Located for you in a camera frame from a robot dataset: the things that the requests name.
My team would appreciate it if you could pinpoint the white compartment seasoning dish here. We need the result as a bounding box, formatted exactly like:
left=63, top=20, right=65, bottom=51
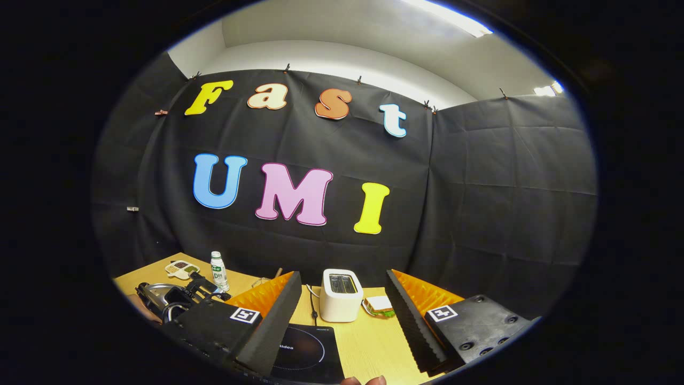
left=165, top=260, right=200, bottom=280

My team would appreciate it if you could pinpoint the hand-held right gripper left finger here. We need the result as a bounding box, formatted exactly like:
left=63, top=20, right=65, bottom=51
left=160, top=270, right=304, bottom=378

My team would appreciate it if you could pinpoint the small white drink bottle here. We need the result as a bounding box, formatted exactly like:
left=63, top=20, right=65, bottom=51
left=209, top=251, right=230, bottom=292

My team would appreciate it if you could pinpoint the black induction cooktop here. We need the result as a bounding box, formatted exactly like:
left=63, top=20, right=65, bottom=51
left=270, top=322, right=345, bottom=384

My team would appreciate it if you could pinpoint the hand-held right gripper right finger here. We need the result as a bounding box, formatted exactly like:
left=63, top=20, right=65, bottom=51
left=385, top=268, right=540, bottom=378

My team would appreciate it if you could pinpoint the black power cable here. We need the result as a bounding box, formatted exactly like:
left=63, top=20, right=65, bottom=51
left=306, top=283, right=321, bottom=327

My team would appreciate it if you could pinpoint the ceiling light panel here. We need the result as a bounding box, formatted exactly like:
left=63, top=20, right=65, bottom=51
left=533, top=80, right=564, bottom=97

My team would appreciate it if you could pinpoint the black backdrop cloth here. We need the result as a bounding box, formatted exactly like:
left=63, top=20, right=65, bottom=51
left=91, top=51, right=598, bottom=321

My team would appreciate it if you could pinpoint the sandwich with lettuce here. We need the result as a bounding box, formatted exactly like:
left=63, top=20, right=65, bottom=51
left=362, top=295, right=396, bottom=318

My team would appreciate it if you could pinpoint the stainless steel pot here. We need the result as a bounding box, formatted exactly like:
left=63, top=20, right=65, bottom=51
left=135, top=273, right=233, bottom=324

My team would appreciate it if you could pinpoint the white toaster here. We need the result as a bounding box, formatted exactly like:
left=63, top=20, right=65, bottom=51
left=320, top=268, right=364, bottom=323

